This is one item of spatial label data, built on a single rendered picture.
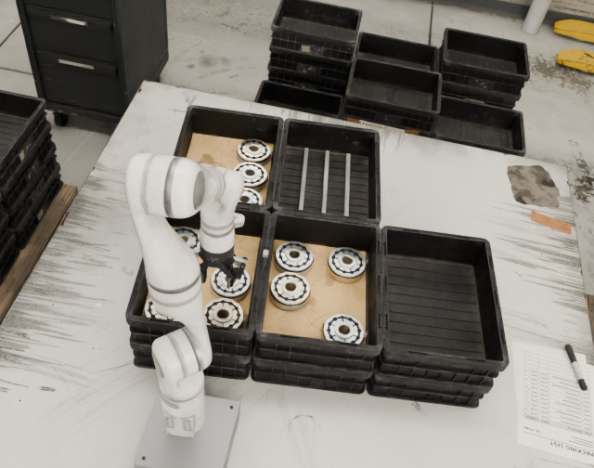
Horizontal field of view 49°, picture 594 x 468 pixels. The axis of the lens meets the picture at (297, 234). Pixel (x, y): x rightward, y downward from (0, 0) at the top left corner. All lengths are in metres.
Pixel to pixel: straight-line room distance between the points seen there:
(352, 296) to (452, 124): 1.54
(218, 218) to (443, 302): 0.73
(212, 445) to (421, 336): 0.59
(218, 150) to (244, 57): 1.95
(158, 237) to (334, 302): 0.76
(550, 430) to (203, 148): 1.27
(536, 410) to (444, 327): 0.33
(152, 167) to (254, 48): 3.11
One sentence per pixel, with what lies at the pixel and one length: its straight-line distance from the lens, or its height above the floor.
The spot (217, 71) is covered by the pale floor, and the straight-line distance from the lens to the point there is 3.82.
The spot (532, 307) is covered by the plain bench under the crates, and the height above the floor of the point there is 0.70.
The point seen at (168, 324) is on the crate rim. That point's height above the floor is 0.93.
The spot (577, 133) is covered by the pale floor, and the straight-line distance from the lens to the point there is 4.05.
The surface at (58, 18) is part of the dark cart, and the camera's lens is 3.03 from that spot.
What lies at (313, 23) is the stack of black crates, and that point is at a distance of 3.38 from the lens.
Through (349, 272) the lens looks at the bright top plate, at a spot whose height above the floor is 0.86.
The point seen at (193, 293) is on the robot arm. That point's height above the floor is 1.29.
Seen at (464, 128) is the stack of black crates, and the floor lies 0.38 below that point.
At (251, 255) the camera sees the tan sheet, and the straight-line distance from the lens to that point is 1.77.
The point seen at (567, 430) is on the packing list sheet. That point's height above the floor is 0.70.
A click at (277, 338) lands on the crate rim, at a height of 0.93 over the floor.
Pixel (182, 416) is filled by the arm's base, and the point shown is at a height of 0.90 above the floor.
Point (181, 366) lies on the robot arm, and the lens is 1.26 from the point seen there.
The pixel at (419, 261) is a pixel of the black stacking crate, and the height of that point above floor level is 0.83.
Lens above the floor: 2.20
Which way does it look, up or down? 48 degrees down
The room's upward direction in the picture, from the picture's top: 10 degrees clockwise
